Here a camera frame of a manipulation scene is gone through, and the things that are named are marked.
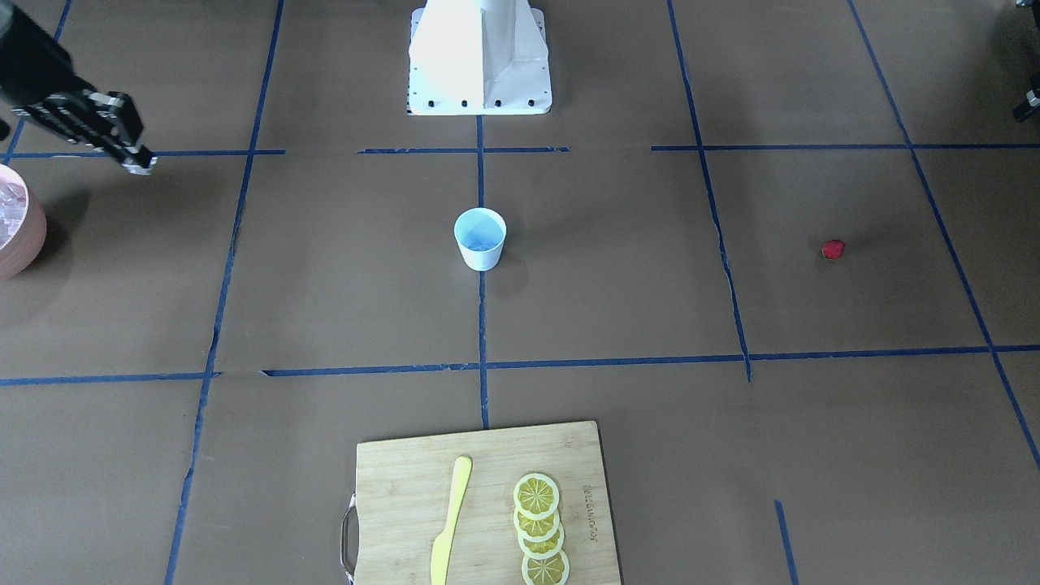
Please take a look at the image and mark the yellow plastic knife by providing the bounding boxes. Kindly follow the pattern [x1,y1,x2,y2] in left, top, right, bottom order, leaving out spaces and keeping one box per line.
[430,455,473,584]

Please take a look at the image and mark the lemon slice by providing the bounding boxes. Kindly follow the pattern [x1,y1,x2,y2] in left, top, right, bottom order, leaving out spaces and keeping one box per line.
[517,525,566,560]
[513,509,561,542]
[521,551,570,585]
[513,473,561,522]

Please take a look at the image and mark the red strawberry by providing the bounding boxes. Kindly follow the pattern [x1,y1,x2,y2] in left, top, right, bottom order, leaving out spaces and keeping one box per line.
[821,238,847,262]

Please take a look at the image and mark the light blue plastic cup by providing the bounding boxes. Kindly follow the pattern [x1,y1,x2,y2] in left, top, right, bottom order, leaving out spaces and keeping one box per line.
[453,207,508,271]

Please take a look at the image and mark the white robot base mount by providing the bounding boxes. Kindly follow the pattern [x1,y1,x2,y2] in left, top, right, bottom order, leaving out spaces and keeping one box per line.
[406,1,553,116]

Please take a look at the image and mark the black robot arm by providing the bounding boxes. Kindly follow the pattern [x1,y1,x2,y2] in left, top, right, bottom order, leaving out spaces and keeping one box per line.
[1,1,158,176]

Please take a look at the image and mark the metal cutting board handle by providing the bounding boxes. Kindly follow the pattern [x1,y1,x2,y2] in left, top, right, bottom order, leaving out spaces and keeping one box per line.
[339,492,357,585]

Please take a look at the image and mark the pink bowl of ice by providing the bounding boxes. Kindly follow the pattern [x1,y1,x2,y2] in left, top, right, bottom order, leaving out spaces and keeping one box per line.
[1,164,47,280]

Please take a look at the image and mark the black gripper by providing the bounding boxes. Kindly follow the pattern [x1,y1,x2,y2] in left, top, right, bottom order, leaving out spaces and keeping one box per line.
[12,90,158,176]

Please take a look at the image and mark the bamboo cutting board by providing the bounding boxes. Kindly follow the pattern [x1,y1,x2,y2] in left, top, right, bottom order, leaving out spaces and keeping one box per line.
[349,421,622,584]

